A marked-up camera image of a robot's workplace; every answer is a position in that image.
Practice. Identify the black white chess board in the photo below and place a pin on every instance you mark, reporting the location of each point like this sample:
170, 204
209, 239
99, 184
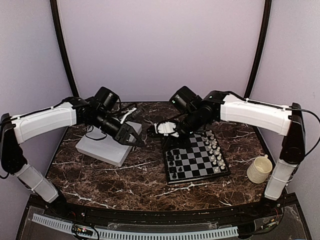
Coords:
194, 166

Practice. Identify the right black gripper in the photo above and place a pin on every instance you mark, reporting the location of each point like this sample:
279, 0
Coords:
178, 143

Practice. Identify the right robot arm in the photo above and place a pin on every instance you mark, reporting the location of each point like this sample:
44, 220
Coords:
285, 120

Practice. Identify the black front rail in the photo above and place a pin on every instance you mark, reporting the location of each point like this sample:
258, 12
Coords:
233, 215

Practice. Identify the right black frame post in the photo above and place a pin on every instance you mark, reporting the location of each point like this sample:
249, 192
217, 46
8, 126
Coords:
260, 47

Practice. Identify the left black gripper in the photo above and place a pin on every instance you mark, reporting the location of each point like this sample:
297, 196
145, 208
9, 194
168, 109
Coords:
125, 132

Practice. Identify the cream ribbed mug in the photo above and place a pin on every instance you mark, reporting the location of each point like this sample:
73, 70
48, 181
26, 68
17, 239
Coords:
260, 169

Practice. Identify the white plastic tray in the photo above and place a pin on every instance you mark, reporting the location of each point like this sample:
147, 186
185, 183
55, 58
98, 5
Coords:
98, 144

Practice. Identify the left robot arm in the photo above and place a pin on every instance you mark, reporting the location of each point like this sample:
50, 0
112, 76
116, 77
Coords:
25, 135

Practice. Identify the white chess pieces row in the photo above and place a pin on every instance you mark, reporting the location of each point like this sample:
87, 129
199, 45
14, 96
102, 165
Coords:
213, 153

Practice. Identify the white cable duct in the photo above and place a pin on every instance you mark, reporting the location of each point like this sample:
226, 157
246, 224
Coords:
119, 231

